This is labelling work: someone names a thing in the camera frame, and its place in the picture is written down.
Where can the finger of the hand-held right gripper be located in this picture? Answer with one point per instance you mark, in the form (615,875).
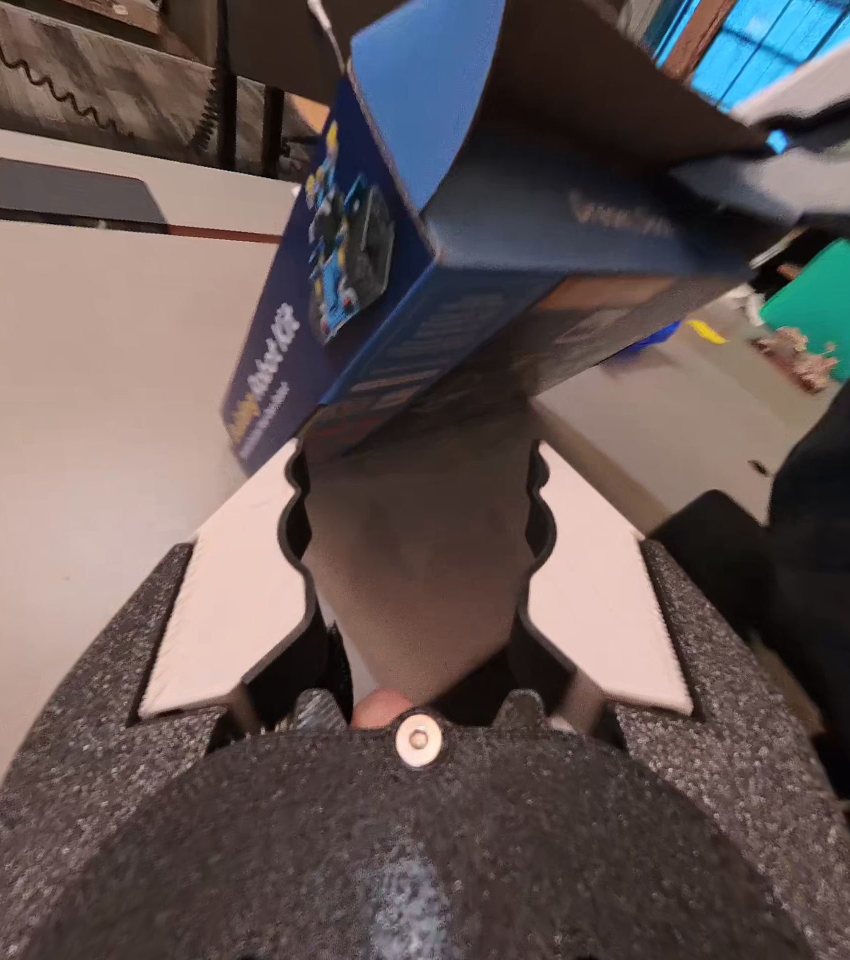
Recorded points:
(829,75)
(807,187)

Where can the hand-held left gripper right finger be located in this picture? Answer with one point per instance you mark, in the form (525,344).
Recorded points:
(604,600)

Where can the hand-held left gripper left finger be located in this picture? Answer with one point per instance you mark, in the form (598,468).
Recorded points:
(222,600)

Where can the blue robot kit box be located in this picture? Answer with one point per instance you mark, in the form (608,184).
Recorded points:
(365,315)

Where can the teal folder stand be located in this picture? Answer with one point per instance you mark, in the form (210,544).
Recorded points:
(837,300)

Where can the wooden model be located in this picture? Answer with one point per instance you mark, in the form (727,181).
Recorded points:
(796,360)

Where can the blue plastic bin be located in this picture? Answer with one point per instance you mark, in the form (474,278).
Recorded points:
(646,345)

